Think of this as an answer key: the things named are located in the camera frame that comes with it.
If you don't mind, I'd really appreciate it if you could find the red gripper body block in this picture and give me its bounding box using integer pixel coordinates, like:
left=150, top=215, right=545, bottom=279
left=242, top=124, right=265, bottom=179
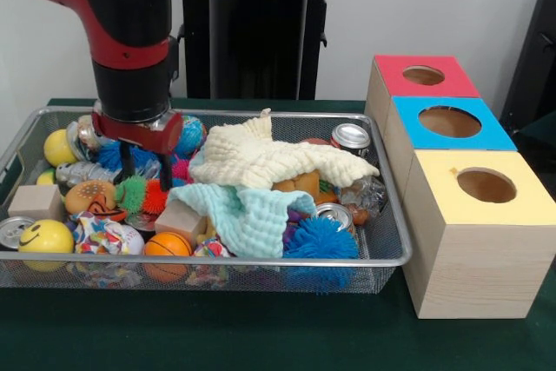
left=90, top=110, right=183, bottom=156

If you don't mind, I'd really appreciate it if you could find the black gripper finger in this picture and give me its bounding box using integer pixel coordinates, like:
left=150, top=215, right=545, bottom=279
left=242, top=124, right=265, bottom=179
left=119, top=141, right=136, bottom=183
left=158, top=152, right=174, bottom=193

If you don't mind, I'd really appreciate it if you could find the clear packet of orange snacks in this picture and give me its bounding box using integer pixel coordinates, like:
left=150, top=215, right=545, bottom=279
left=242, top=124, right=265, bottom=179
left=341, top=174, right=387, bottom=227

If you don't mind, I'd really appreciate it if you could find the wooden box with three holes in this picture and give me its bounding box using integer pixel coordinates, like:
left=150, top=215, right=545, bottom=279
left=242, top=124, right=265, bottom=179
left=364, top=56, right=556, bottom=320

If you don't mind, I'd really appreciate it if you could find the blue spiky rubber ball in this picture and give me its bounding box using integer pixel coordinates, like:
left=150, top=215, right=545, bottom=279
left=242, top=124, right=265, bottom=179
left=96, top=140, right=161, bottom=172

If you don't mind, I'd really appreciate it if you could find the blue green globe ball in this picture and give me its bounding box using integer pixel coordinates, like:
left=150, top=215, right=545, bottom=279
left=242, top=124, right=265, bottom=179
left=175, top=115, right=208, bottom=159

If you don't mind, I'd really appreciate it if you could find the toy hamburger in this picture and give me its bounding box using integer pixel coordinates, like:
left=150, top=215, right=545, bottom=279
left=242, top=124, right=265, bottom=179
left=64, top=180, right=118, bottom=215

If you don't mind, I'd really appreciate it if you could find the small orange basketball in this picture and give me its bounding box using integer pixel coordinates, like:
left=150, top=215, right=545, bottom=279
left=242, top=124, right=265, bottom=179
left=142, top=231, right=193, bottom=282

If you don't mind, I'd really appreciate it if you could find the small white baseball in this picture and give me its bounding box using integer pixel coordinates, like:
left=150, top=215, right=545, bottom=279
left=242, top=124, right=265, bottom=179
left=110, top=222, right=145, bottom=255

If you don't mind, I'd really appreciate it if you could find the cream waffle cloth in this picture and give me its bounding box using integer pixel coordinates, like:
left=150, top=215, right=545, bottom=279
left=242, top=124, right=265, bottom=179
left=189, top=107, right=380, bottom=192

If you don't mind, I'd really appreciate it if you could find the plain wooden cube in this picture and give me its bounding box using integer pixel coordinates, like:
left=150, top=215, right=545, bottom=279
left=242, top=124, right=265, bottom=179
left=7, top=184, right=65, bottom=220

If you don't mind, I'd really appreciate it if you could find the mint waffle cloth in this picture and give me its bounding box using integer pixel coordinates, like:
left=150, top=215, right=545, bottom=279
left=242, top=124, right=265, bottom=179
left=167, top=182, right=317, bottom=259

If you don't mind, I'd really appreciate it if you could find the yellow smiley ball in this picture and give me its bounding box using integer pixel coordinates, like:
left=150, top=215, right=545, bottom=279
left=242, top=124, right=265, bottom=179
left=17, top=219, right=75, bottom=272

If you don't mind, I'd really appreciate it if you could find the blue furry monster toy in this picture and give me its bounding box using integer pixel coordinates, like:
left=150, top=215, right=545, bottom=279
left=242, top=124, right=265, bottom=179
left=282, top=215, right=361, bottom=260

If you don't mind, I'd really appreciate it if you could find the dark green side table cloth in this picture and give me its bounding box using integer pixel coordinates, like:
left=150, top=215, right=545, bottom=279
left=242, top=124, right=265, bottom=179
left=512, top=109, right=556, bottom=185

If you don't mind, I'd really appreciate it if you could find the shallow wire mesh bin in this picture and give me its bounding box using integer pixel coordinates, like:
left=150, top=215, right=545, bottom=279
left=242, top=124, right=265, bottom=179
left=0, top=105, right=412, bottom=296

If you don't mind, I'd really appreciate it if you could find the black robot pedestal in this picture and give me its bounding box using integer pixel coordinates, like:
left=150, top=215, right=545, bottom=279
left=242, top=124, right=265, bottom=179
left=168, top=0, right=350, bottom=101

